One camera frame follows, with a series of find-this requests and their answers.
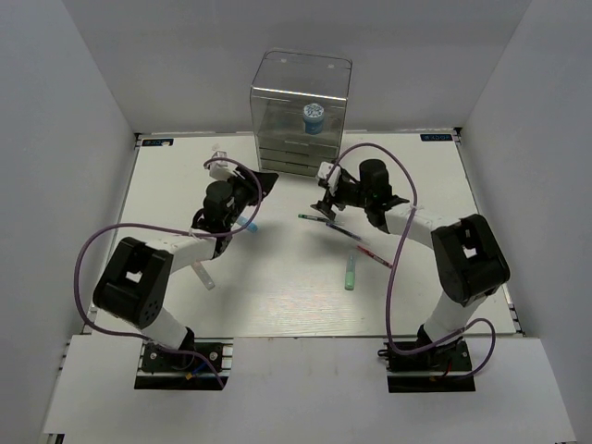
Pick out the red pen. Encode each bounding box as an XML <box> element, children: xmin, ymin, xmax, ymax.
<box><xmin>356</xmin><ymin>245</ymin><xmax>392</xmax><ymax>269</ymax></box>

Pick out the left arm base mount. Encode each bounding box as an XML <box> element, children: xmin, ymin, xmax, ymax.
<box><xmin>134</xmin><ymin>339</ymin><xmax>233</xmax><ymax>391</ymax></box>

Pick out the clear plastic drawer organizer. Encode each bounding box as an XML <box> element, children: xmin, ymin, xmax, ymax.
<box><xmin>250</xmin><ymin>48</ymin><xmax>352</xmax><ymax>177</ymax></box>

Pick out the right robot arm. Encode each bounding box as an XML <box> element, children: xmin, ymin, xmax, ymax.
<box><xmin>313</xmin><ymin>159</ymin><xmax>511</xmax><ymax>369</ymax></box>

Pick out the blue pen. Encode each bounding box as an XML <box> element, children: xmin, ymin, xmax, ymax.
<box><xmin>325</xmin><ymin>222</ymin><xmax>369</xmax><ymax>245</ymax></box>

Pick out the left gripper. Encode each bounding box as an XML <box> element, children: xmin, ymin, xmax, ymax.
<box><xmin>226</xmin><ymin>165</ymin><xmax>279</xmax><ymax>228</ymax></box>

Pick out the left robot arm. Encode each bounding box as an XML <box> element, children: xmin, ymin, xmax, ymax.
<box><xmin>92</xmin><ymin>166</ymin><xmax>278</xmax><ymax>369</ymax></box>

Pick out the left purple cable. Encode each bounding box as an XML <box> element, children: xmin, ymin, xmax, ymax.
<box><xmin>75</xmin><ymin>156</ymin><xmax>265</xmax><ymax>389</ymax></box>

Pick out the green highlighter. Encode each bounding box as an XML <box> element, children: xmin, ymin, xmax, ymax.
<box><xmin>344</xmin><ymin>253</ymin><xmax>356</xmax><ymax>291</ymax></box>

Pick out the green pen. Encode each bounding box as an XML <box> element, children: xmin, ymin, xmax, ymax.
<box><xmin>298</xmin><ymin>214</ymin><xmax>331</xmax><ymax>224</ymax></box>

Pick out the purple cable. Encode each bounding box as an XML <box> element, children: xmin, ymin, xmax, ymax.
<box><xmin>75</xmin><ymin>156</ymin><xmax>265</xmax><ymax>389</ymax></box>
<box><xmin>330</xmin><ymin>142</ymin><xmax>497</xmax><ymax>383</ymax></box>

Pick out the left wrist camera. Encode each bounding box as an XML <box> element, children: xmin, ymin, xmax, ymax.
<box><xmin>204</xmin><ymin>151</ymin><xmax>233</xmax><ymax>181</ymax></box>

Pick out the blue highlighter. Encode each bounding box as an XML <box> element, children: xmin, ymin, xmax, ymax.
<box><xmin>236</xmin><ymin>216</ymin><xmax>258</xmax><ymax>232</ymax></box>

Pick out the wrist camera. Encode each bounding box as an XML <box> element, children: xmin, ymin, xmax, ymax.
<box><xmin>204</xmin><ymin>151</ymin><xmax>233</xmax><ymax>181</ymax></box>
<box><xmin>316</xmin><ymin>162</ymin><xmax>342</xmax><ymax>195</ymax></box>

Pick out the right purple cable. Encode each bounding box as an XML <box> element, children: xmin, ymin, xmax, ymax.
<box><xmin>330</xmin><ymin>142</ymin><xmax>497</xmax><ymax>383</ymax></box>

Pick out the orange highlighter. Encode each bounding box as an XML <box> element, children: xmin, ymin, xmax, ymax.
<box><xmin>191</xmin><ymin>261</ymin><xmax>216</xmax><ymax>290</ymax></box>

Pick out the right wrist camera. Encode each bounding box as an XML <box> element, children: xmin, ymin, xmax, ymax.
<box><xmin>316</xmin><ymin>162</ymin><xmax>342</xmax><ymax>195</ymax></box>

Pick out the left blue corner label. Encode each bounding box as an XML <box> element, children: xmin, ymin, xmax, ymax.
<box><xmin>142</xmin><ymin>138</ymin><xmax>174</xmax><ymax>147</ymax></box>

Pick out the blue white round tape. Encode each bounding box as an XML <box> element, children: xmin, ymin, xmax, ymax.
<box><xmin>302</xmin><ymin>103</ymin><xmax>325</xmax><ymax>135</ymax></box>

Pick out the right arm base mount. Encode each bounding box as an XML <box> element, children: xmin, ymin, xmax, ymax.
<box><xmin>377</xmin><ymin>339</ymin><xmax>475</xmax><ymax>394</ymax></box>

